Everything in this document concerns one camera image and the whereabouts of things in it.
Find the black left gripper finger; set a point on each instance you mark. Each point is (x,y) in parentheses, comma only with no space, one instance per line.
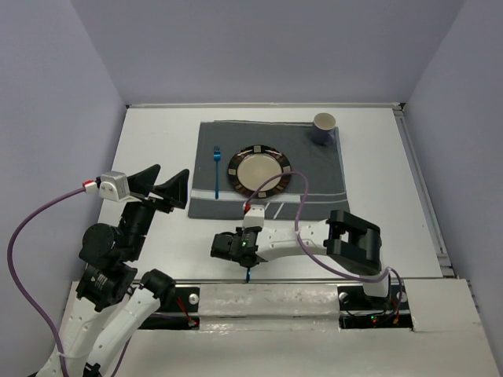
(174,192)
(141,183)

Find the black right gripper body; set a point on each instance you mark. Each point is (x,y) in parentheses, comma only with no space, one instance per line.
(240,230)

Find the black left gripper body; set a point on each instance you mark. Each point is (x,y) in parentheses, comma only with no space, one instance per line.
(139,216)

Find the grey cloth placemat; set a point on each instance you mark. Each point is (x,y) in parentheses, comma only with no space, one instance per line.
(318,184)

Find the blue metal fork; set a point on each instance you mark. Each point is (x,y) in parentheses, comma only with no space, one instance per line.
(217,158)

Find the striped rim dinner plate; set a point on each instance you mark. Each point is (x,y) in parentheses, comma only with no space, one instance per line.
(251,166)

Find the purple mug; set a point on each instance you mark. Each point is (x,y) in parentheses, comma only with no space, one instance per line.
(323,129)

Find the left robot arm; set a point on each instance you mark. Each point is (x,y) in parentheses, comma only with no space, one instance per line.
(94,334)

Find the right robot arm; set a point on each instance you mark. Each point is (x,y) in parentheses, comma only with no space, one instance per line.
(353,243)

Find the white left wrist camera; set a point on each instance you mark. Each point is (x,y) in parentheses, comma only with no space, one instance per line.
(111,186)

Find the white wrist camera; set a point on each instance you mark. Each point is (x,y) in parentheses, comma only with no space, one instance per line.
(254,216)
(111,186)

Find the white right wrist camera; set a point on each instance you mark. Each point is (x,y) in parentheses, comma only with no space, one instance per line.
(254,216)

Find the aluminium mounting rail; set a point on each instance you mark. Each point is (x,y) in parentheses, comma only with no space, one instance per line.
(194,281)

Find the aluminium table edge rail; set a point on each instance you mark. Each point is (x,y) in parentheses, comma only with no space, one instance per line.
(391,105)

